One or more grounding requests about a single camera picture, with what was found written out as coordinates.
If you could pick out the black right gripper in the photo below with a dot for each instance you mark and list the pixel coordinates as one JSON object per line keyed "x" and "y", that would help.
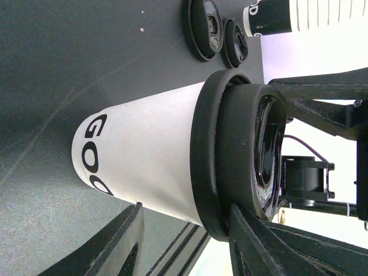
{"x": 337, "y": 105}

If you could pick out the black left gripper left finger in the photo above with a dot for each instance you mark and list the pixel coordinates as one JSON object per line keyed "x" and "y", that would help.
{"x": 114, "y": 250}

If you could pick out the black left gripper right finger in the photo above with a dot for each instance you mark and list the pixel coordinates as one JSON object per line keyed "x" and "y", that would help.
{"x": 264, "y": 248}

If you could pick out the white paper cup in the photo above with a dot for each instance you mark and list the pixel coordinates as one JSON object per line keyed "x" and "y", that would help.
{"x": 139, "y": 151}

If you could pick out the single black cup lid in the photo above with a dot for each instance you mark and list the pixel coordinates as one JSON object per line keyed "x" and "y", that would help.
{"x": 235, "y": 149}

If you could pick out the tall stack of paper cups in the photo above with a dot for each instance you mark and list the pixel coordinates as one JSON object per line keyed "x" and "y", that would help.
{"x": 264, "y": 18}

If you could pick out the loose black cup lid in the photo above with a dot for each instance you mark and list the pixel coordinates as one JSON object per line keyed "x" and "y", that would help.
{"x": 203, "y": 28}

